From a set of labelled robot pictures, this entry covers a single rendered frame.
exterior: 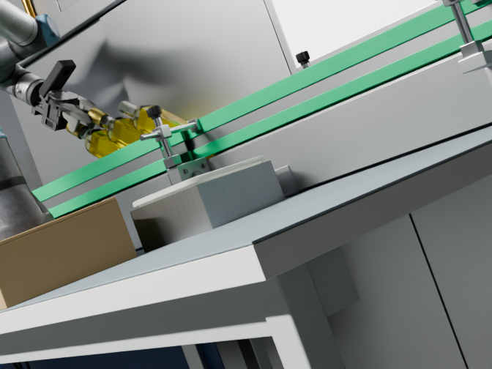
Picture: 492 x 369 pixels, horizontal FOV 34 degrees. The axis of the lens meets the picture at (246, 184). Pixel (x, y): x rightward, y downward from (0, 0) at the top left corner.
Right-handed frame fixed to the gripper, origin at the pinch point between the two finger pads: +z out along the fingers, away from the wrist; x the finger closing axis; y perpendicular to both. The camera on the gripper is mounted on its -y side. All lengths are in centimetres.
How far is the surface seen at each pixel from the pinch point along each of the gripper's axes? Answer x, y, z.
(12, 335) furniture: 55, 15, 41
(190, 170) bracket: 11.9, -6.1, 39.0
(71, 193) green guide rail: 13.4, 13.1, 9.5
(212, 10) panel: -12.0, -31.3, 18.3
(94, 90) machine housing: -14.9, 1.4, -15.4
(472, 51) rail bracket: 16, -48, 86
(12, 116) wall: -136, 98, -186
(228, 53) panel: -12.1, -23.6, 25.2
